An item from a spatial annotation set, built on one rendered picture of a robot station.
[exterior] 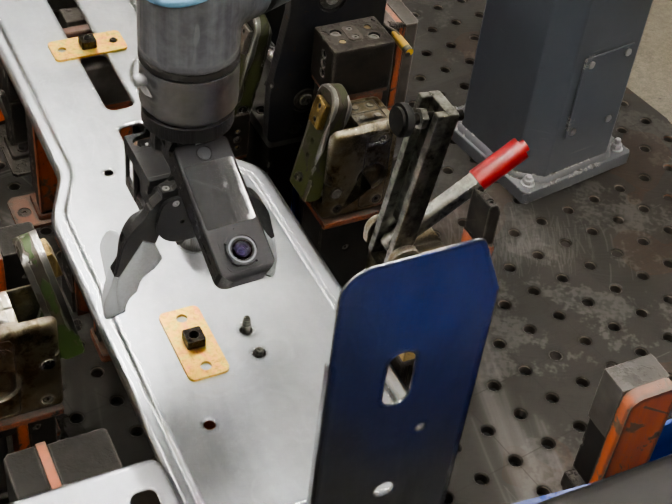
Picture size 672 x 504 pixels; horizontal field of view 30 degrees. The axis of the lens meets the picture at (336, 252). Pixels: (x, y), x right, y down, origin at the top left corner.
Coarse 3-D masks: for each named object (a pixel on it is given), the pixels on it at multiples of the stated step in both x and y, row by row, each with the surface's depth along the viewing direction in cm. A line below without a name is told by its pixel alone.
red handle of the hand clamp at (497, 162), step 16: (512, 144) 112; (496, 160) 112; (512, 160) 112; (480, 176) 112; (496, 176) 112; (448, 192) 113; (464, 192) 112; (432, 208) 113; (448, 208) 113; (432, 224) 113; (384, 240) 113
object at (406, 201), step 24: (432, 96) 105; (408, 120) 102; (432, 120) 103; (456, 120) 104; (408, 144) 108; (432, 144) 105; (408, 168) 110; (432, 168) 107; (408, 192) 108; (384, 216) 112; (408, 216) 109; (408, 240) 112
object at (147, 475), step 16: (144, 464) 101; (160, 464) 101; (80, 480) 99; (96, 480) 100; (112, 480) 100; (128, 480) 100; (144, 480) 100; (160, 480) 100; (32, 496) 98; (48, 496) 98; (64, 496) 98; (80, 496) 98; (96, 496) 99; (112, 496) 99; (128, 496) 99; (160, 496) 99; (176, 496) 99
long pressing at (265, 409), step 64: (0, 0) 147; (128, 0) 150; (64, 64) 139; (128, 64) 140; (64, 128) 131; (64, 192) 124; (128, 192) 125; (256, 192) 127; (192, 256) 119; (320, 256) 120; (128, 320) 112; (256, 320) 114; (320, 320) 115; (128, 384) 108; (192, 384) 108; (256, 384) 108; (320, 384) 109; (192, 448) 103; (256, 448) 103
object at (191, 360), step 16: (160, 320) 112; (176, 320) 112; (192, 320) 113; (176, 336) 111; (192, 336) 111; (208, 336) 111; (176, 352) 110; (192, 352) 110; (208, 352) 110; (192, 368) 109; (224, 368) 109
